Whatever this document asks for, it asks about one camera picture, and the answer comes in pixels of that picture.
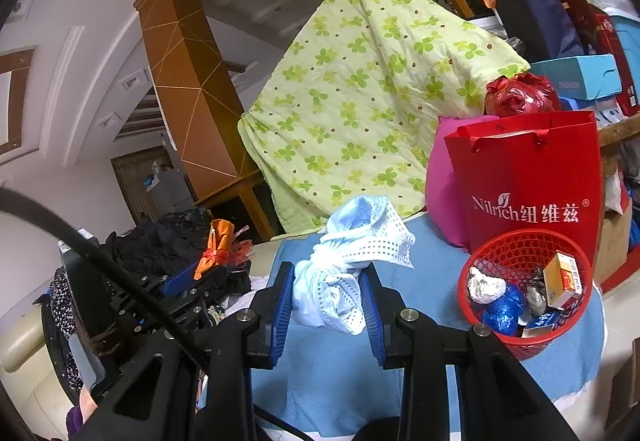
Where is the light blue perforated cloth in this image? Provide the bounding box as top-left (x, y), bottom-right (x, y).
top-left (291, 195), bottom-right (417, 337)

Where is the white wrapper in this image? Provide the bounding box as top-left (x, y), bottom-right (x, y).
top-left (467, 266), bottom-right (507, 306)

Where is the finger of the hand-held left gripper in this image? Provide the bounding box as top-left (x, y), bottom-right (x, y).
top-left (160, 263), bottom-right (216, 298)
top-left (142, 296), bottom-right (213, 329)

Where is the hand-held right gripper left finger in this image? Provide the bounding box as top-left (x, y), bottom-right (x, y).
top-left (70, 261), bottom-right (297, 441)

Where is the wooden plank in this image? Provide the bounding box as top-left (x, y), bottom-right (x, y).
top-left (597, 113), bottom-right (640, 146)

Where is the navy bag with orange handle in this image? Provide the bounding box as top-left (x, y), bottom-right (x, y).
top-left (482, 0), bottom-right (583, 64)

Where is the cream sofa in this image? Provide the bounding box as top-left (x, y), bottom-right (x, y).
top-left (0, 306), bottom-right (86, 441)

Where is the blue wrapper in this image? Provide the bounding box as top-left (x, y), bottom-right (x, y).
top-left (481, 283), bottom-right (526, 337)

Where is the red box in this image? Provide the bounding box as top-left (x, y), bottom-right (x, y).
top-left (557, 0), bottom-right (640, 116)

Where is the small yellow carton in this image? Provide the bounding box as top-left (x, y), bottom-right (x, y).
top-left (542, 252), bottom-right (585, 311)

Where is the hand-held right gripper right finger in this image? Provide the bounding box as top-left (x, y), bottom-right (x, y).
top-left (359, 263), bottom-right (566, 441)

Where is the red plastic bag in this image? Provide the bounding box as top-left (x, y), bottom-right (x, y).
top-left (484, 73), bottom-right (563, 118)

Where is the white refrigerator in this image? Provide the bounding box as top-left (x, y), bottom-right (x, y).
top-left (150, 166), bottom-right (196, 214)

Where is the person's left forearm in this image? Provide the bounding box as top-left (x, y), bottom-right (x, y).
top-left (65, 408), bottom-right (98, 441)

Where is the red fringed ribbon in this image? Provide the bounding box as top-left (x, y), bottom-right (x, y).
top-left (227, 226), bottom-right (256, 268)

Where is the brown wooden door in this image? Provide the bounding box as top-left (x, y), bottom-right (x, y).
top-left (111, 146), bottom-right (173, 224)

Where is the black white dotted cloth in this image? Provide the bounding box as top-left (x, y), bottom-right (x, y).
top-left (32, 268), bottom-right (83, 394)

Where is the pink bag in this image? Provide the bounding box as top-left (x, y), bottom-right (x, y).
top-left (425, 116), bottom-right (473, 252)

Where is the brown cardboard box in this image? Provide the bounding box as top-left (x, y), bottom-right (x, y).
top-left (595, 206), bottom-right (633, 287)

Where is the red mesh basket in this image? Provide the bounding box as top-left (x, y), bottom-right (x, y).
top-left (457, 228), bottom-right (594, 362)

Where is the blue table cloth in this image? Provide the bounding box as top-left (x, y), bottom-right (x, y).
top-left (250, 218), bottom-right (606, 439)

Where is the orange plastic wrapper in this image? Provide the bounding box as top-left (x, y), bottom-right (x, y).
top-left (194, 219), bottom-right (235, 281)

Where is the brown wooden pillar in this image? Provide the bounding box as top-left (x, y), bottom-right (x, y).
top-left (134, 0), bottom-right (261, 204)

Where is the pile of black clothes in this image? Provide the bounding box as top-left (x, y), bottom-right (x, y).
top-left (107, 207), bottom-right (253, 294)

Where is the blue plastic bin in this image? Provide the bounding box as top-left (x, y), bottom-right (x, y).
top-left (615, 6), bottom-right (640, 86)

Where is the black cable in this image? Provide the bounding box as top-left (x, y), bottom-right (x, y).
top-left (0, 187), bottom-right (208, 369)

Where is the light blue box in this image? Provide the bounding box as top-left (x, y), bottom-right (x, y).
top-left (529, 53), bottom-right (623, 102)

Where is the green clover print blanket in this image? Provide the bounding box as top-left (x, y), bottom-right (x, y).
top-left (237, 0), bottom-right (532, 237)

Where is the red paper bag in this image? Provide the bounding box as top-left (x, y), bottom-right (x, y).
top-left (444, 111), bottom-right (602, 272)

